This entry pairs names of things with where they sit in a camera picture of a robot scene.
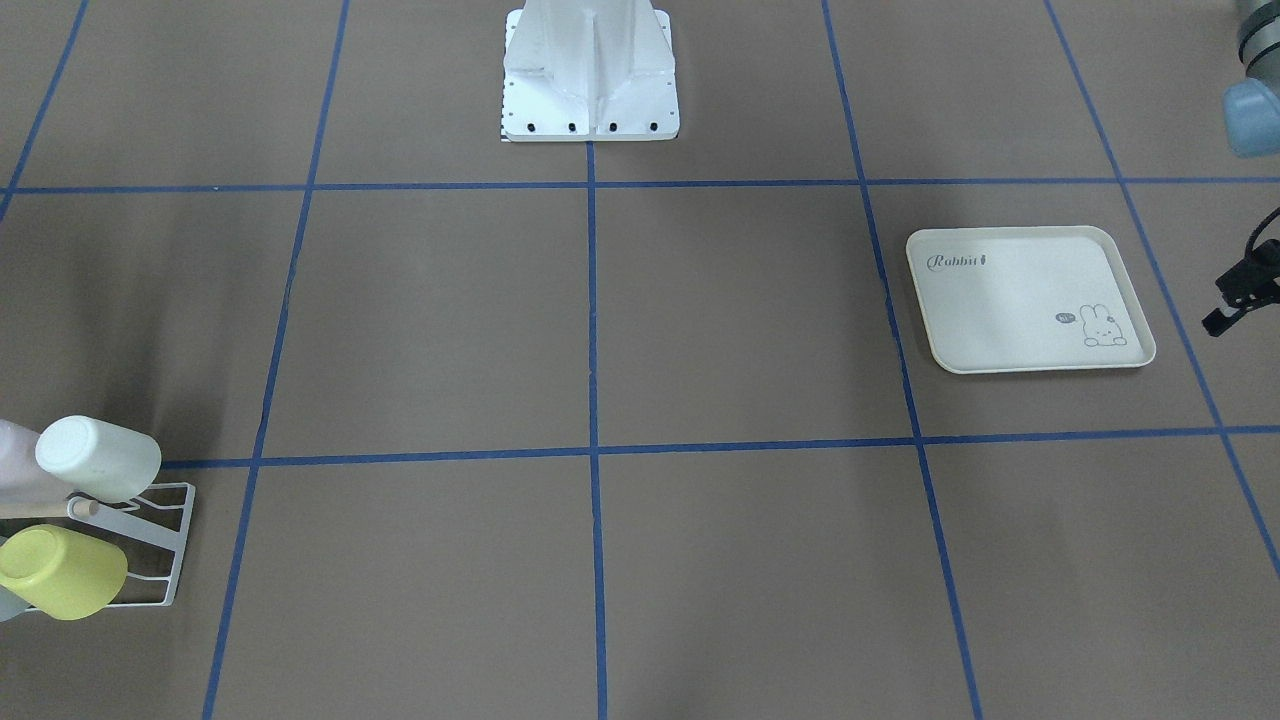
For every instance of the yellow plastic cup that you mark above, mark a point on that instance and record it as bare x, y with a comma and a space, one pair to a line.
64, 573

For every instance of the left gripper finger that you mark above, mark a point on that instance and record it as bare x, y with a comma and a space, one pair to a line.
1247, 286

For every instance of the pink plastic cup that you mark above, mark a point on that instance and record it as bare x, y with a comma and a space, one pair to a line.
22, 479

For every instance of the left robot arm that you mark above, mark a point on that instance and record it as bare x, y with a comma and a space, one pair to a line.
1251, 114

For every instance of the grey plastic cup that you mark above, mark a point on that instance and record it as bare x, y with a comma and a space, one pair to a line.
11, 605

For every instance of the white camera mast base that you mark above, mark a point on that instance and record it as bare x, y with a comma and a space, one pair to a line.
589, 71

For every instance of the cream white plastic cup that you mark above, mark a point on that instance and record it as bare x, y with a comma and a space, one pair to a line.
108, 462

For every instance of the white wire cup rack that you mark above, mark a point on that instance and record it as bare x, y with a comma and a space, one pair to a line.
152, 530

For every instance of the cream plastic tray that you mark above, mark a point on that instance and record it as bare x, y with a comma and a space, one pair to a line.
1046, 298

